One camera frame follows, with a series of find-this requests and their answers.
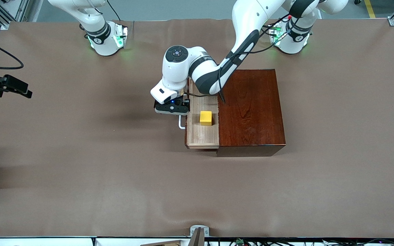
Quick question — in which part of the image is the yellow cube block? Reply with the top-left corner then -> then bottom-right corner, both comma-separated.
199,111 -> 213,126

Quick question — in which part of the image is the dark wooden drawer cabinet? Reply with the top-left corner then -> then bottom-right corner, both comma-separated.
216,69 -> 286,158

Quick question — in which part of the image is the brown table cover sheet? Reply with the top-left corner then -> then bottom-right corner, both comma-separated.
0,18 -> 394,238

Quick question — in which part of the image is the light wooden board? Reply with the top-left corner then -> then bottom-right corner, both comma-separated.
141,240 -> 184,246

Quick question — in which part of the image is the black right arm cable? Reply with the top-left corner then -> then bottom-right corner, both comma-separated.
0,34 -> 24,70

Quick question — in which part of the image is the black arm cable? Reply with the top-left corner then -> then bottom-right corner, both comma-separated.
0,34 -> 24,70
218,14 -> 290,103

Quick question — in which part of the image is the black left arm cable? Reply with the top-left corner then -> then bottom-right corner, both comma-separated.
218,14 -> 290,103

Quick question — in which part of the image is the aluminium frame structure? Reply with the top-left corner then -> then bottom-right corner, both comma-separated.
0,0 -> 30,30

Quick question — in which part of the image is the black base cable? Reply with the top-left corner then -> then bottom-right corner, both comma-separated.
106,0 -> 121,21

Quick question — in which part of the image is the grey metal table bracket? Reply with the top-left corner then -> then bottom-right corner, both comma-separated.
189,225 -> 210,246

